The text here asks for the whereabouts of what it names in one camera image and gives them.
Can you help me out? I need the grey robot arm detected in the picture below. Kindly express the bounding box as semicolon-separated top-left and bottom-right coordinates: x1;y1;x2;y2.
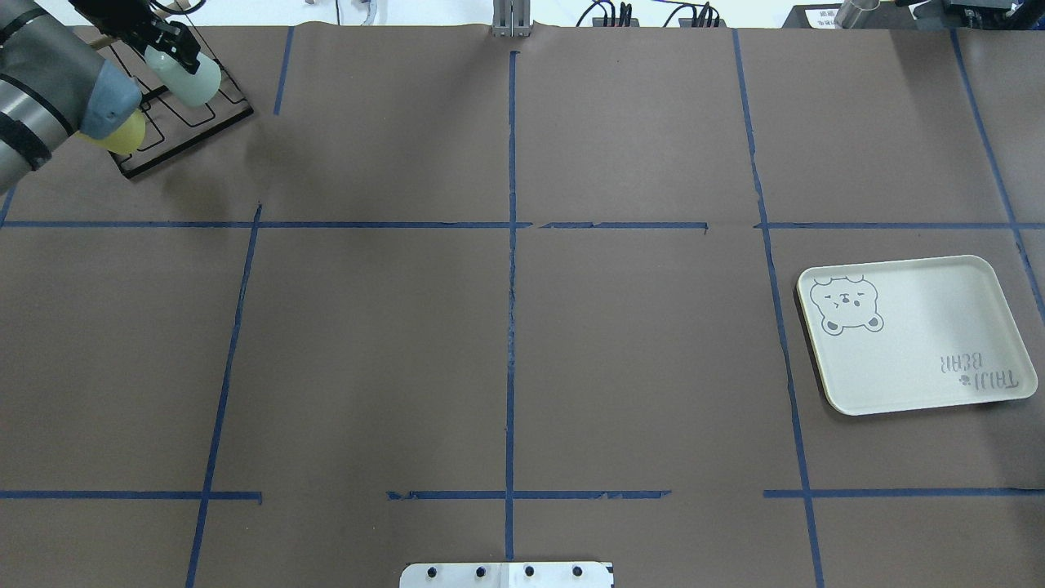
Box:
1;1;220;189

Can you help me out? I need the grey aluminium camera post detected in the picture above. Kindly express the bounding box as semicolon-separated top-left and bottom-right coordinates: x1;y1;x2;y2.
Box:
491;0;532;38

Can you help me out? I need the white paper label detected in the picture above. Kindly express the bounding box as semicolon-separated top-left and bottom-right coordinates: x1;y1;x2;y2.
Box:
802;5;839;29

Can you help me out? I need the yellow plastic cup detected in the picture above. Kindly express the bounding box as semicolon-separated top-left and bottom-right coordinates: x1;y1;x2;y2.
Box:
75;110;147;156

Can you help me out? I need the black wire cup rack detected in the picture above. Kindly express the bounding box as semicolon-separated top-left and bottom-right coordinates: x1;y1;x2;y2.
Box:
100;24;254;179

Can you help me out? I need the grey metal cylinder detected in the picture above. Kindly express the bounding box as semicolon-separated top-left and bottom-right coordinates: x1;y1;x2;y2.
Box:
834;0;881;29

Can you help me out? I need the black power strip with cables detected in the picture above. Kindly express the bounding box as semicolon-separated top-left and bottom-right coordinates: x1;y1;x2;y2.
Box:
574;1;727;29

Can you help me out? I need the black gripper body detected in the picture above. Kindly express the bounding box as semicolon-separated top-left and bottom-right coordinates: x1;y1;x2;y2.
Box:
69;1;167;47

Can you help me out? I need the pale green plastic cup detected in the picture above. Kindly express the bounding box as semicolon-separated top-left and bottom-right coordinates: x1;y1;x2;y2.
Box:
143;46;220;108

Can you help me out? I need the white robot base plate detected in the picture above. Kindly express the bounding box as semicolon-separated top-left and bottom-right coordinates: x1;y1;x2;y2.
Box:
399;561;616;587

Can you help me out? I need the cream bear print tray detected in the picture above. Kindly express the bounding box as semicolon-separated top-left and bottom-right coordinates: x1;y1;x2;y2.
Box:
795;256;1038;417

